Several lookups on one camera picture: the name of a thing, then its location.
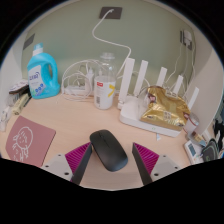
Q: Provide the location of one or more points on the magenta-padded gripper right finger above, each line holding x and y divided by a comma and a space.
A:
165, 163

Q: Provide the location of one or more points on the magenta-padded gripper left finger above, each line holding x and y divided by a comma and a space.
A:
58, 163

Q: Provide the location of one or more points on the black computer mouse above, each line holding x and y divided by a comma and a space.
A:
108, 150

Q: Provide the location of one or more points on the pink mouse pad with drawing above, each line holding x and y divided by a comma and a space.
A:
33, 140

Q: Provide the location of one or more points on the white remote control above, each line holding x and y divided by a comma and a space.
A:
191, 151

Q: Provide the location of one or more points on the black pouch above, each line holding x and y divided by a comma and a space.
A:
210, 150

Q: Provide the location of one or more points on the small round tin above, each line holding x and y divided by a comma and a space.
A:
192, 124

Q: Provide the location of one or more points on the gold snack bag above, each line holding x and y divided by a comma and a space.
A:
165, 108

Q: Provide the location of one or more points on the white router with antennas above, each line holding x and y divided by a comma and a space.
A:
131, 115

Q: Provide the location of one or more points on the black cloth item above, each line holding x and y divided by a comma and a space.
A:
219, 130

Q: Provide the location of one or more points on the clear plastic bag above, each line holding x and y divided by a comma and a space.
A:
5, 118

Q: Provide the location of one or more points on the small yellow box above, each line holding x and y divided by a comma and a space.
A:
20, 104

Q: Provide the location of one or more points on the blue detergent bottle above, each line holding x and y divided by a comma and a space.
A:
36, 80

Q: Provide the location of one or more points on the clear plastic bottle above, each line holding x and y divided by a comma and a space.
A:
104, 90

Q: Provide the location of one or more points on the grey wall switch plate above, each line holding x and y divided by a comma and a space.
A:
29, 41

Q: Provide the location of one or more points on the wall socket with chargers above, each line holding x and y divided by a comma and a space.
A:
187, 38

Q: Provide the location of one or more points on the grey wall socket plate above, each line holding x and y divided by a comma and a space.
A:
115, 12

